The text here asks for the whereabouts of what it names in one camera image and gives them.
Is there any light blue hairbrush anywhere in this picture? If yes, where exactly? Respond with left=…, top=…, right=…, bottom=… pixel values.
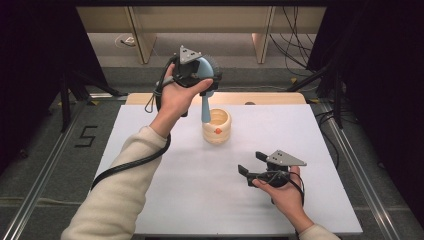
left=195, top=54, right=223, bottom=124

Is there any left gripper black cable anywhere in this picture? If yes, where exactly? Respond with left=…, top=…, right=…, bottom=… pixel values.
left=90, top=54, right=178, bottom=192

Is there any white floor cable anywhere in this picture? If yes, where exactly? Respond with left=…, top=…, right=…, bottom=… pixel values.
left=150, top=46, right=322, bottom=93

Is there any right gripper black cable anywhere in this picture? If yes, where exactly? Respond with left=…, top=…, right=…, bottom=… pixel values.
left=265, top=169, right=306, bottom=207

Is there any white table cover board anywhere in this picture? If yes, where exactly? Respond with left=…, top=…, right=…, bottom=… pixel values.
left=72, top=103, right=364, bottom=236

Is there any cream ribbed cup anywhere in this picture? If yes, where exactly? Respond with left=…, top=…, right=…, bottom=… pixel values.
left=201, top=107, right=233, bottom=146

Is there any black metal stand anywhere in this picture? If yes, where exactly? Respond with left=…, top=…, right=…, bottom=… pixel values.
left=285, top=62, right=345, bottom=130
left=59, top=66, right=128, bottom=134

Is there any wooden table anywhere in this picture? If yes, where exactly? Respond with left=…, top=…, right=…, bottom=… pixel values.
left=125, top=92, right=308, bottom=106

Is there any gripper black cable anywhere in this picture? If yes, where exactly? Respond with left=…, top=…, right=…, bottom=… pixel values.
left=90, top=54, right=178, bottom=192
left=265, top=169, right=306, bottom=207

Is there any round floor socket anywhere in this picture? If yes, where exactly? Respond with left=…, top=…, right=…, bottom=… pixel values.
left=114, top=33, right=138, bottom=49

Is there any person's right hand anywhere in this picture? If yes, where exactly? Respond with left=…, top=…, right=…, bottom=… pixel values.
left=251, top=166, right=315, bottom=234

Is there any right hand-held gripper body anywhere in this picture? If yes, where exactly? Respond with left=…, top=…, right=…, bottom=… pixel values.
left=266, top=149, right=308, bottom=188

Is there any beige desk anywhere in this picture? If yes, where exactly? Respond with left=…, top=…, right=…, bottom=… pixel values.
left=75, top=5, right=328, bottom=65

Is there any black floor cable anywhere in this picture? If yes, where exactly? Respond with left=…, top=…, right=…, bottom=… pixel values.
left=314, top=109, right=342, bottom=170

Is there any black curtain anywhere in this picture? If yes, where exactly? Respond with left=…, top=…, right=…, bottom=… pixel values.
left=0, top=0, right=112, bottom=176
left=305, top=0, right=424, bottom=219

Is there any aluminium floor rail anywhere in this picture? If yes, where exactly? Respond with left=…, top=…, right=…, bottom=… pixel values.
left=312, top=101, right=403, bottom=240
left=2, top=99, right=88, bottom=240

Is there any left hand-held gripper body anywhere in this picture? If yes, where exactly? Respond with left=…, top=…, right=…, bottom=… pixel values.
left=172, top=45, right=203, bottom=89

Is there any bundle of black cables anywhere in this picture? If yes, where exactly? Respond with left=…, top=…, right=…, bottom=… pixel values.
left=268, top=5, right=318, bottom=78

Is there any person's left hand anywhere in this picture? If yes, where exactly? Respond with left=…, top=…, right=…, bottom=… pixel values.
left=149, top=63, right=215, bottom=135

